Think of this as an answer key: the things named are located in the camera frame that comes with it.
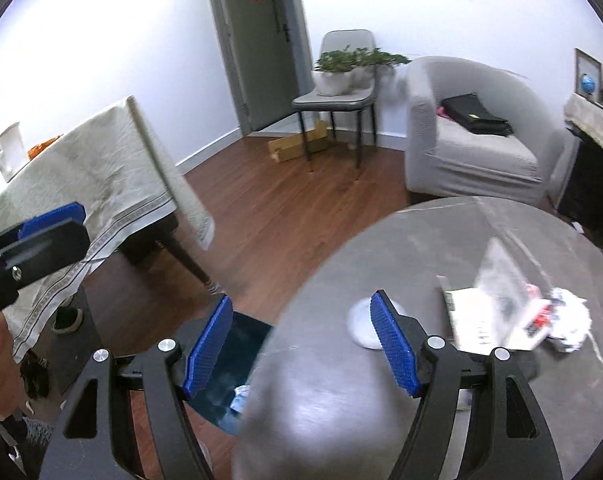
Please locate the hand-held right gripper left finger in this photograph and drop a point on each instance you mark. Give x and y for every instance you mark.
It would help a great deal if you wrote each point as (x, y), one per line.
(209, 350)

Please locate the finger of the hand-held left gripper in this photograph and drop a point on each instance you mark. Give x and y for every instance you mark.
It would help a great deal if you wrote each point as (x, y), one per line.
(51, 220)
(51, 252)

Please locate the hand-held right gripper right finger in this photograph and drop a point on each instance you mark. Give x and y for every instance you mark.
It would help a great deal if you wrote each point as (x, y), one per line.
(396, 345)

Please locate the teal trash bin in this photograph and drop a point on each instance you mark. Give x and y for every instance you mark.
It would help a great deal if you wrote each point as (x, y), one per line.
(241, 350)

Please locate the white dome lid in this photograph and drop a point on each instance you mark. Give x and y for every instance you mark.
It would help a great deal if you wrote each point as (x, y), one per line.
(361, 325)

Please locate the white tissue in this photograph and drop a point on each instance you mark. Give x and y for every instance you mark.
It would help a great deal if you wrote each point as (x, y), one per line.
(240, 399)

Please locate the white barcode box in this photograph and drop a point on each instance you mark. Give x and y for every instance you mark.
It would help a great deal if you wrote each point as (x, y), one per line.
(469, 315)

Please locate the clear plastic packaging sheet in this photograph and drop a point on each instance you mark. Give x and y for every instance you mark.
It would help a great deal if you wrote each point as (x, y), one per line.
(501, 275)

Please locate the red white carton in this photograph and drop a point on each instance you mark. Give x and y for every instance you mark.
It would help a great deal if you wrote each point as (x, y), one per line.
(536, 317)

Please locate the printed paper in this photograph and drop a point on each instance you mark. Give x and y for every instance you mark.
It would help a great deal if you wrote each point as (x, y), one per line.
(571, 317)

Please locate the dark shoe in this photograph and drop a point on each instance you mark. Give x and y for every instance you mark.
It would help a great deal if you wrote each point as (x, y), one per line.
(66, 320)

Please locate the table with beige cloth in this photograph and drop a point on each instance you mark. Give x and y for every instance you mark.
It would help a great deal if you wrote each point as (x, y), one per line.
(106, 175)

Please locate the orange packet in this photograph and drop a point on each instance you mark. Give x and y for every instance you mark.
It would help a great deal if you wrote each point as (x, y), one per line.
(44, 146)

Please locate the white pitcher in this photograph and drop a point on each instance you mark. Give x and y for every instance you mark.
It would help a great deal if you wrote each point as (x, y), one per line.
(6, 150)

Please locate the round grey table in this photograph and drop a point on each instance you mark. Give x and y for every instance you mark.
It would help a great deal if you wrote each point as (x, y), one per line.
(331, 410)

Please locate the dark wooden table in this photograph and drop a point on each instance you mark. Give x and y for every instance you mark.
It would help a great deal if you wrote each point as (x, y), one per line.
(181, 255)

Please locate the grey armchair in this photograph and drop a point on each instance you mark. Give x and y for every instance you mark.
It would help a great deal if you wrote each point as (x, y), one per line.
(481, 160)

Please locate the cardboard box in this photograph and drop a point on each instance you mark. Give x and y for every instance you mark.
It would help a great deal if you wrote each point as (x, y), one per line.
(294, 145)

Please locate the black bag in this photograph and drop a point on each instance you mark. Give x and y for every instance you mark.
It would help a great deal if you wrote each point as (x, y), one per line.
(474, 112)

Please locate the grey door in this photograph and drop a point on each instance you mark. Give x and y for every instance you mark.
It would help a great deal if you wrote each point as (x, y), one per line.
(261, 60)

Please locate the potted green plant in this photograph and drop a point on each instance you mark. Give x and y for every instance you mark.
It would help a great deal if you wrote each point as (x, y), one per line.
(334, 82)
(381, 57)

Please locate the beige fringed tablecloth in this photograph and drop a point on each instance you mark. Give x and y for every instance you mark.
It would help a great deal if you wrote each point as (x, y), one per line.
(591, 120)

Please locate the grey chair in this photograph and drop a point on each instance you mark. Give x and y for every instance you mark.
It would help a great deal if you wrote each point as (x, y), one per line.
(346, 40)

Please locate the small blue globe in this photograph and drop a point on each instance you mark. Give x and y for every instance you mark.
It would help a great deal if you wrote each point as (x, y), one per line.
(587, 85)

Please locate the picture frame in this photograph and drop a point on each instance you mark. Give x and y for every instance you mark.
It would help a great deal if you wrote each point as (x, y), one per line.
(581, 62)

